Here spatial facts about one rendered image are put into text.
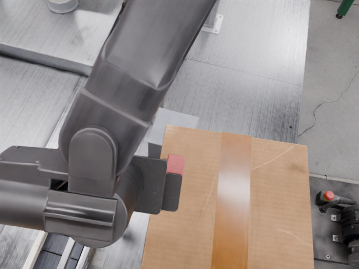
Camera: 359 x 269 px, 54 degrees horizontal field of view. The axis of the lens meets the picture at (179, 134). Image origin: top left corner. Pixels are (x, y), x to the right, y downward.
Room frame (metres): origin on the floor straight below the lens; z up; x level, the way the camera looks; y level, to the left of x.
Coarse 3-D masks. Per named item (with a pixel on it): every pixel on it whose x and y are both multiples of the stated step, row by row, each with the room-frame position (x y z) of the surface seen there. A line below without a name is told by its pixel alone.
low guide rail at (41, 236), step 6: (42, 234) 0.15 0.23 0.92; (36, 240) 0.14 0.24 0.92; (42, 240) 0.14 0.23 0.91; (36, 246) 0.12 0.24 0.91; (42, 246) 0.13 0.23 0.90; (30, 252) 0.11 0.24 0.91; (36, 252) 0.11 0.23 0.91; (30, 258) 0.10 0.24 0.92; (36, 258) 0.11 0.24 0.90; (24, 264) 0.09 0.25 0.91; (30, 264) 0.09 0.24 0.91
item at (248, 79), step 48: (240, 0) 1.02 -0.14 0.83; (288, 0) 1.05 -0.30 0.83; (192, 48) 0.77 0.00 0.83; (240, 48) 0.80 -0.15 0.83; (288, 48) 0.83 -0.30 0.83; (0, 96) 0.50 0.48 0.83; (48, 96) 0.52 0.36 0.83; (192, 96) 0.59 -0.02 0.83; (240, 96) 0.62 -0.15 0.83; (288, 96) 0.64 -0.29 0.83; (0, 144) 0.36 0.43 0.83; (48, 144) 0.38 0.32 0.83; (144, 144) 0.42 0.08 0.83; (0, 240) 0.14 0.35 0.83; (144, 240) 0.18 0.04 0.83
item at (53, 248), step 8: (48, 240) 0.15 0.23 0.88; (56, 240) 0.15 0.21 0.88; (64, 240) 0.15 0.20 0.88; (48, 248) 0.13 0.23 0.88; (56, 248) 0.13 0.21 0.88; (64, 248) 0.13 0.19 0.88; (80, 248) 0.14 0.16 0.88; (40, 256) 0.11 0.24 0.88; (48, 256) 0.12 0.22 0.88; (56, 256) 0.12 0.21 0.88; (72, 256) 0.12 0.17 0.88; (80, 256) 0.13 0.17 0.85; (40, 264) 0.10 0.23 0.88; (48, 264) 0.10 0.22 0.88; (56, 264) 0.10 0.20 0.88; (72, 264) 0.11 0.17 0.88
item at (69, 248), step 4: (68, 240) 0.13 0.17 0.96; (72, 240) 0.14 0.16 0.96; (68, 244) 0.13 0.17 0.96; (72, 244) 0.13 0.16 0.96; (68, 248) 0.12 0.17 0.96; (72, 248) 0.12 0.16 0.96; (64, 252) 0.11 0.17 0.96; (68, 252) 0.11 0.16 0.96; (64, 256) 0.11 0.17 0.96; (68, 256) 0.11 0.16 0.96; (60, 260) 0.10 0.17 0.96; (64, 260) 0.10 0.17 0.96; (68, 260) 0.10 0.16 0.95; (60, 264) 0.09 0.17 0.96; (64, 264) 0.09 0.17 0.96; (60, 268) 0.09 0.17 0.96; (64, 268) 0.09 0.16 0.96
